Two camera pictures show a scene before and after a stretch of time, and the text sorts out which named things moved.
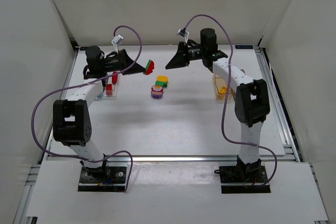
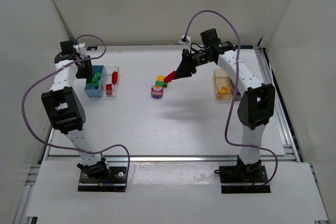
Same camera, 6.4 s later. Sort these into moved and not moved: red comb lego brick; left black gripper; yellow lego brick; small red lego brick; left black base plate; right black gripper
Moved: left black gripper; right black gripper
Not moved: small red lego brick; yellow lego brick; left black base plate; red comb lego brick
